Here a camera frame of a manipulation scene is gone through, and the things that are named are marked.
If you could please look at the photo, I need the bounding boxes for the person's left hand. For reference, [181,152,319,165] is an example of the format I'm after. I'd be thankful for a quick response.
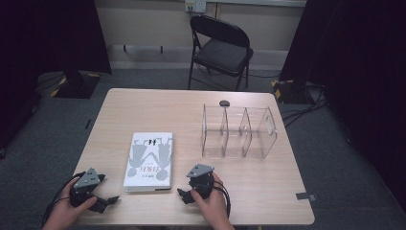
[42,177,99,230]

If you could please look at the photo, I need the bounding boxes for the black folding chair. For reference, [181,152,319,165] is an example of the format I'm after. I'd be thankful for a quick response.
[187,13,255,92]

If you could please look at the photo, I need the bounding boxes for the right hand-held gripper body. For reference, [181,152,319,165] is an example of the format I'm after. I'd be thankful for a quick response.
[186,163,215,199]

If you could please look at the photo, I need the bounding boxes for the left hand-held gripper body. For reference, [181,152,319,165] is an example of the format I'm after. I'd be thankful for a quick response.
[69,167,110,215]

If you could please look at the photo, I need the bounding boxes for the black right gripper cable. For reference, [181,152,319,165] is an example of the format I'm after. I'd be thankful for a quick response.
[213,179,233,220]

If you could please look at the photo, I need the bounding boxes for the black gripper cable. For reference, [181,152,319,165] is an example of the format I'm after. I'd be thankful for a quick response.
[213,179,233,220]
[41,172,87,228]

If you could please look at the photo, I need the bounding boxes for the black stand base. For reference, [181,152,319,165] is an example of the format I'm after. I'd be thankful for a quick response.
[271,79,322,105]
[50,69,102,100]

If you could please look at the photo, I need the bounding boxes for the grey tape piece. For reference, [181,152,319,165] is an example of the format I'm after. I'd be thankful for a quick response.
[295,192,317,203]

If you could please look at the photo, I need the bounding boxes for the black curtain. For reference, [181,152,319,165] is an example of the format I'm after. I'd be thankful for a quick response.
[279,0,406,212]
[0,0,113,151]

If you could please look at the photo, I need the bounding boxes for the clear acrylic book rack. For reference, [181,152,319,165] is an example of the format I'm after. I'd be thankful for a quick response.
[200,103,279,160]

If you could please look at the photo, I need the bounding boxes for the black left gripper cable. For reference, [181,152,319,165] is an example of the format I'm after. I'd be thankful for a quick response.
[41,172,87,228]

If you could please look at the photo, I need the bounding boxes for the white book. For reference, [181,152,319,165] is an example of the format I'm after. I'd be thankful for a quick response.
[123,131,174,194]

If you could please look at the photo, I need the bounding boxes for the white wall outlet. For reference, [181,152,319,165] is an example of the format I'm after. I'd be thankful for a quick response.
[184,0,207,14]

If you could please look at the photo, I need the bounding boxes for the black floor cables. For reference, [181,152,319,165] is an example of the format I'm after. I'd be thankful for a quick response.
[281,85,329,128]

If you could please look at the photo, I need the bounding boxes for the person's right hand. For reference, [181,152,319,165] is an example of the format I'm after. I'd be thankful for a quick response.
[190,172,236,230]

